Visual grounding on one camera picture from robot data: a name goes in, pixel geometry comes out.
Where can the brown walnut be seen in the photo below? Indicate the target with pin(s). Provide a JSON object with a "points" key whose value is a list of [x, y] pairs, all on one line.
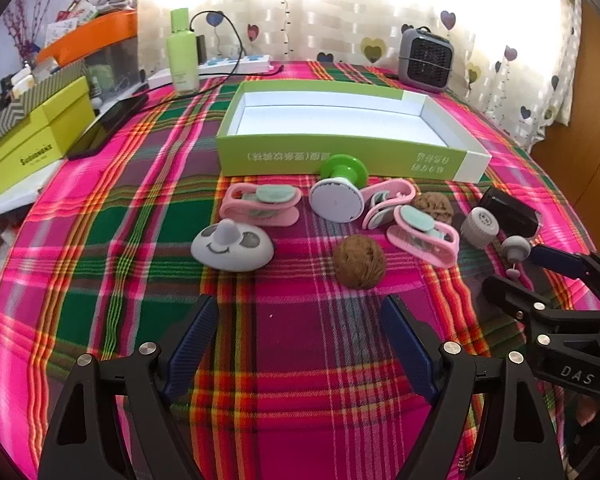
{"points": [[360, 262], [432, 205]]}

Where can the grey fan heater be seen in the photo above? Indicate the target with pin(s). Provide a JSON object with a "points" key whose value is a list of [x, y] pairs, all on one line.
{"points": [[427, 60]]}

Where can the light green bottle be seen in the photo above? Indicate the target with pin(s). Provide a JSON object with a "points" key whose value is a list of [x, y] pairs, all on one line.
{"points": [[182, 55]]}

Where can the chevron striped box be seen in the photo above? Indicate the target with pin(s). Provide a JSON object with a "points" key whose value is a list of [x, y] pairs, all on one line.
{"points": [[15, 105]]}

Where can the small round ribbed container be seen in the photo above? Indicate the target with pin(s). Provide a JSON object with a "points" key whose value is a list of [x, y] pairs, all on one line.
{"points": [[479, 227]]}

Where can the black rectangular box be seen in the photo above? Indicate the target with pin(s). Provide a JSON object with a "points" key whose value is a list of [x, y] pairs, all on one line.
{"points": [[515, 210]]}

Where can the pink plaid cloth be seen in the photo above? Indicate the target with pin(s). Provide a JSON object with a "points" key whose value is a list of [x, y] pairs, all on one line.
{"points": [[130, 270]]}

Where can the black smartphone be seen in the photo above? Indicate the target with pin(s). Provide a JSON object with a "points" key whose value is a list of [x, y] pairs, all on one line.
{"points": [[105, 127]]}

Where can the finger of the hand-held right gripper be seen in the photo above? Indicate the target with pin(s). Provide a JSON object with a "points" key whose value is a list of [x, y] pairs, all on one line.
{"points": [[555, 260], [510, 295]]}

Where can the heart print curtain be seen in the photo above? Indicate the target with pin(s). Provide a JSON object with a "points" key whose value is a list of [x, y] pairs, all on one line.
{"points": [[355, 10]]}

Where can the black charger plug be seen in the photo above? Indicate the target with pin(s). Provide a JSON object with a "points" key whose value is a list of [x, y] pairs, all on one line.
{"points": [[200, 50]]}

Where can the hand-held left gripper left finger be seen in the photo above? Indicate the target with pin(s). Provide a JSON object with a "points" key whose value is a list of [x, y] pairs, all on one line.
{"points": [[195, 340]]}

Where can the green and white cardboard box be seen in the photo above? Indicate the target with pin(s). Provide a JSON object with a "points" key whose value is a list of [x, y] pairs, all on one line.
{"points": [[330, 120]]}

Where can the printed cards and packets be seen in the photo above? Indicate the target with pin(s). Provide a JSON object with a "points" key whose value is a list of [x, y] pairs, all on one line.
{"points": [[65, 27]]}

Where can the clear storage bin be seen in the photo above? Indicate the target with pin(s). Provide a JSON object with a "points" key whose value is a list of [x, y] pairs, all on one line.
{"points": [[115, 65]]}

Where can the orange bin lid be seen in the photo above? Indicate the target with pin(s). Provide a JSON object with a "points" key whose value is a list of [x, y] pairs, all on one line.
{"points": [[95, 30]]}

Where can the grey koala face gadget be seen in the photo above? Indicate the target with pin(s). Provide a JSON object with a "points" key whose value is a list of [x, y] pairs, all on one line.
{"points": [[240, 255]]}

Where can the wooden wardrobe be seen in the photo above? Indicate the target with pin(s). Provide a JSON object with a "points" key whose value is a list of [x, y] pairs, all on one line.
{"points": [[595, 85]]}

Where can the pink flower branches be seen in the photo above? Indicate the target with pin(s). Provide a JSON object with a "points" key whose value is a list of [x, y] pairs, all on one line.
{"points": [[22, 25]]}

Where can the white side shelf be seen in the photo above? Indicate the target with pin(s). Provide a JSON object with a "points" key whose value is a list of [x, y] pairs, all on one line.
{"points": [[10, 200]]}

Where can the small grey knob gadget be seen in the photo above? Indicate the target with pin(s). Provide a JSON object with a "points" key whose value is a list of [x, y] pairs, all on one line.
{"points": [[516, 249]]}

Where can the small white bottle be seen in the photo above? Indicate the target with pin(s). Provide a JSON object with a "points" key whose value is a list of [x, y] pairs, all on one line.
{"points": [[97, 91]]}

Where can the lime green shoe box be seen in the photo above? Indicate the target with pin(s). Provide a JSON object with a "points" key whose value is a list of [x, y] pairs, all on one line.
{"points": [[30, 150]]}

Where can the white and blue power strip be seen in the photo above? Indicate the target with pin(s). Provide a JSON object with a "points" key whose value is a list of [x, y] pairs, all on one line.
{"points": [[240, 64]]}

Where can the pink clip with mint pad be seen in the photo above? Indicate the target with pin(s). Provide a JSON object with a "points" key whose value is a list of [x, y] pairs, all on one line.
{"points": [[395, 190], [430, 250], [240, 205]]}

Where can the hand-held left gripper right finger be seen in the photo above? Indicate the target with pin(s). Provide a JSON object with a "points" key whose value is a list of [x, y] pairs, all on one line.
{"points": [[405, 345]]}

